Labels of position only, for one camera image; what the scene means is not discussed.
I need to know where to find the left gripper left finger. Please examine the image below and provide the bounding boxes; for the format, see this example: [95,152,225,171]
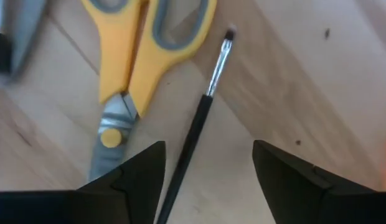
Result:
[0,140,167,224]

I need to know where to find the yellow-handled scissors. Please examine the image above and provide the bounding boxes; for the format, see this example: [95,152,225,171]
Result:
[80,0,218,183]

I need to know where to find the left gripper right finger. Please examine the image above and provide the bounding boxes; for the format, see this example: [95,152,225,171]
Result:
[252,139,386,224]

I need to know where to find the thin black paint brush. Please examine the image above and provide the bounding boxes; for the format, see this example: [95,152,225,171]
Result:
[155,26,237,224]

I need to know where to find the green-handled scissors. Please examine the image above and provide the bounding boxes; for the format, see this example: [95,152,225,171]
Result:
[2,0,48,82]

